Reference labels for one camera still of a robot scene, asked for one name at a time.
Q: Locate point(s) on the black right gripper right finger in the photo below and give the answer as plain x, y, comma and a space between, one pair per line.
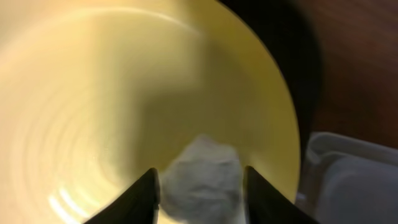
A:
264, 204

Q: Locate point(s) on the clear plastic waste bin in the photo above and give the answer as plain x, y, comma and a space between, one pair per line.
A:
347, 180

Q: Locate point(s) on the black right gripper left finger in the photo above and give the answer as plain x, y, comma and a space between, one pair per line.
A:
139, 204

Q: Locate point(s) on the white paper napkin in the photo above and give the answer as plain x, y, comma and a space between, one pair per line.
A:
204, 184

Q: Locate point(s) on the yellow plate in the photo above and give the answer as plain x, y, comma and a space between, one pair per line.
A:
95, 93

